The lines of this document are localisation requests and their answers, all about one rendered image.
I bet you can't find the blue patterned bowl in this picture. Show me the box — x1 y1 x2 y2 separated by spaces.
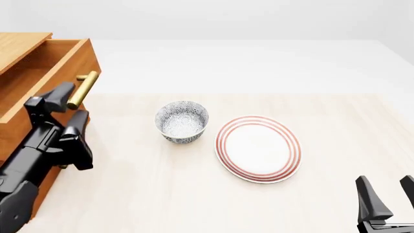
154 100 210 144

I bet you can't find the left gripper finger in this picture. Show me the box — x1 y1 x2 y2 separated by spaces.
42 82 76 114
60 109 90 142

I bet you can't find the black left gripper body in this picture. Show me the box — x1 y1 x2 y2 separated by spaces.
23 95 65 154

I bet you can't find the long brass drawer handle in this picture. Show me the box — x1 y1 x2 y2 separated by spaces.
67 70 99 111

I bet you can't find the wooden drawer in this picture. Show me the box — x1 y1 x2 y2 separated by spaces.
0 38 102 163

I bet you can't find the wooden cabinet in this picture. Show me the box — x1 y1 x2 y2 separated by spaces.
0 32 91 221

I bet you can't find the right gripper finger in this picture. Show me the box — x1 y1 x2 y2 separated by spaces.
399 174 414 210
354 175 395 222

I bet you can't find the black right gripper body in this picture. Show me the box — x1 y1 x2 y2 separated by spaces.
356 216 414 233

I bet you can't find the white plate with red rings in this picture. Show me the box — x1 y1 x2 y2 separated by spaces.
213 115 303 184

